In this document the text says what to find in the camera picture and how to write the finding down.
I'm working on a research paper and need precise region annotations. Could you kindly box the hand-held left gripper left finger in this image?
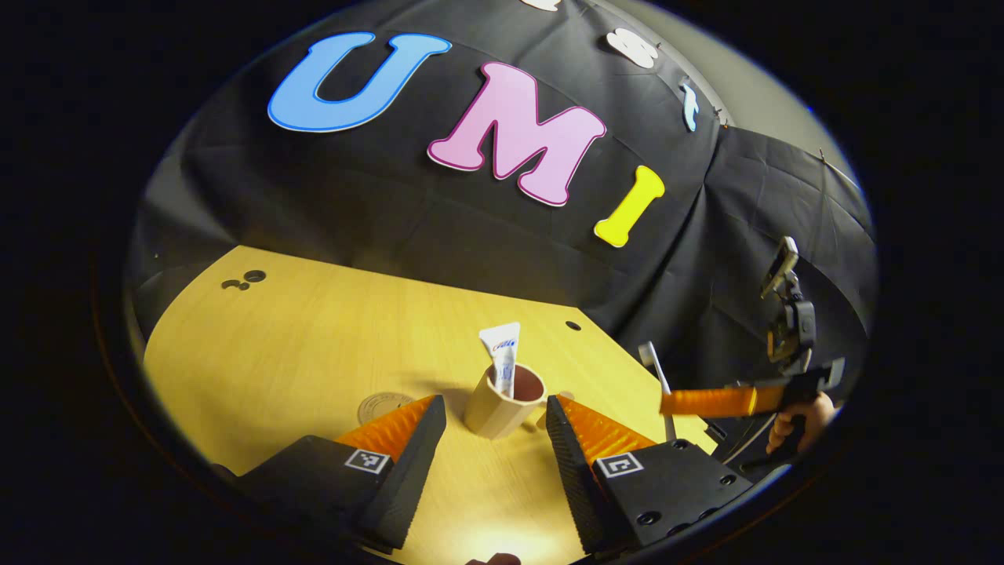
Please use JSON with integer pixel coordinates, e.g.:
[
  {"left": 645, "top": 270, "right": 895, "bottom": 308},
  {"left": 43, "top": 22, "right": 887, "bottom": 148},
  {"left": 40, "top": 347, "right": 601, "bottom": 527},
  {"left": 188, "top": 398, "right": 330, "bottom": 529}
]
[{"left": 235, "top": 395, "right": 448, "bottom": 550}]

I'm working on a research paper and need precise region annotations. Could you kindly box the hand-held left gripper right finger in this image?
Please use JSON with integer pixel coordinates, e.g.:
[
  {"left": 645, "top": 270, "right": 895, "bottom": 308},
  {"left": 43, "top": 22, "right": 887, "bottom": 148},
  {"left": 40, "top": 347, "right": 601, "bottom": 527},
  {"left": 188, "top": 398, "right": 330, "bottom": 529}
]
[{"left": 545, "top": 395, "right": 754, "bottom": 554}]

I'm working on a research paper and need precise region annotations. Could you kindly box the light blue toothbrush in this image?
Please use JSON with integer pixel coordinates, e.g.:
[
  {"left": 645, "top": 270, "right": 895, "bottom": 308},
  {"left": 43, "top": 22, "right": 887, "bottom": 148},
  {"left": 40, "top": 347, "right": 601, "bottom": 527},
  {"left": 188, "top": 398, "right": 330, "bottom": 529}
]
[{"left": 638, "top": 341, "right": 677, "bottom": 442}]

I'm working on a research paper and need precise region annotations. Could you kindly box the round cork coaster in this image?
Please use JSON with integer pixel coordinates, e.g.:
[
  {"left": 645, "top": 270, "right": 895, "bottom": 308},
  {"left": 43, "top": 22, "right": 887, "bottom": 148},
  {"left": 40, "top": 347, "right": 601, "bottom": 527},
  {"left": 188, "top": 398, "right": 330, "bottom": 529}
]
[{"left": 358, "top": 392, "right": 415, "bottom": 426}]

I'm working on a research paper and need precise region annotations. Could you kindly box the beige cup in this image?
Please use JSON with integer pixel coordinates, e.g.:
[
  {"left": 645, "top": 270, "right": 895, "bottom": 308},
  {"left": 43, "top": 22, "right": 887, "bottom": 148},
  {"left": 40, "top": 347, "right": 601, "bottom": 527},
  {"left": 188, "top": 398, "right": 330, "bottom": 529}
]
[{"left": 464, "top": 363, "right": 573, "bottom": 440}]

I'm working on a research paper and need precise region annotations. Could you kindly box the white toothpaste tube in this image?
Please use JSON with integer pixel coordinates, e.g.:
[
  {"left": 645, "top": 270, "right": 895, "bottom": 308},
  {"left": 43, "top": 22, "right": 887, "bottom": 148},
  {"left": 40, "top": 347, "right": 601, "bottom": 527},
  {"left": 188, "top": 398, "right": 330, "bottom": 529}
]
[{"left": 479, "top": 322, "right": 522, "bottom": 399}]

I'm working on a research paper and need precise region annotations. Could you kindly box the wooden desktop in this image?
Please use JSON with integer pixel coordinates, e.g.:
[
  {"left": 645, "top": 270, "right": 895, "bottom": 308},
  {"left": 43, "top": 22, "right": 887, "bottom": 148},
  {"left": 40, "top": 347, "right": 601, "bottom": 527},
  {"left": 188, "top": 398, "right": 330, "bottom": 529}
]
[{"left": 144, "top": 245, "right": 718, "bottom": 565}]

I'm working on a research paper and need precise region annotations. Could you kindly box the black backdrop cloth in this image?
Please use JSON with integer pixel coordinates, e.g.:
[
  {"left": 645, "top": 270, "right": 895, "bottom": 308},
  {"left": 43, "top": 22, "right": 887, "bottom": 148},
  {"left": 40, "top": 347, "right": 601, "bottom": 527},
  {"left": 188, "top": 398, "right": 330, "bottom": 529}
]
[{"left": 125, "top": 0, "right": 879, "bottom": 393}]

